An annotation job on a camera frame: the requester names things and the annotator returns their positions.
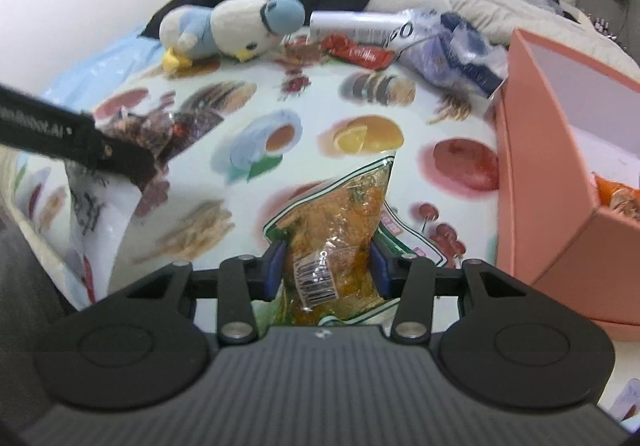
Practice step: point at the blue snack packet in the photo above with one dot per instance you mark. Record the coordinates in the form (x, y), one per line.
(430, 61)

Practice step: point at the light blue sheet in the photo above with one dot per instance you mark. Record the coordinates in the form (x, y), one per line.
(100, 61)

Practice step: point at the clear blue plastic packet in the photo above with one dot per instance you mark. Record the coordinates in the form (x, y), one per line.
(475, 71)

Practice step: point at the small red candy packet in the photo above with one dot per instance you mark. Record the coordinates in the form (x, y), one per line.
(360, 54)

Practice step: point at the red-top clear snack packet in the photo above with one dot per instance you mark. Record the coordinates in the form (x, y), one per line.
(620, 198)

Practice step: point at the fruit printed blanket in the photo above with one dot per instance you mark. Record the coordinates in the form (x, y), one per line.
(320, 101)

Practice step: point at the blue and white plush penguin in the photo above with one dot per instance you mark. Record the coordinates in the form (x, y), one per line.
(230, 26)

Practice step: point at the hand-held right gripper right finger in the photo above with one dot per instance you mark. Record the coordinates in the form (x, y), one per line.
(380, 271)

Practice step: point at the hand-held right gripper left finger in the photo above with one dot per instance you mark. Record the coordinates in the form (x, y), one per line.
(275, 271)

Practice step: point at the white snack packet black print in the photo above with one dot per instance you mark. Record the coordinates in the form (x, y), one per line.
(95, 216)

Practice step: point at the green-edged clear snack packet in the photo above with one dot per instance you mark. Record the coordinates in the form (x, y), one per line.
(340, 216)

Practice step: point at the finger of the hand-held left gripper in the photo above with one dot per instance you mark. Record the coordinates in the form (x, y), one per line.
(125, 161)

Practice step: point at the pink cardboard box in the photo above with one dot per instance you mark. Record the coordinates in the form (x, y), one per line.
(540, 176)

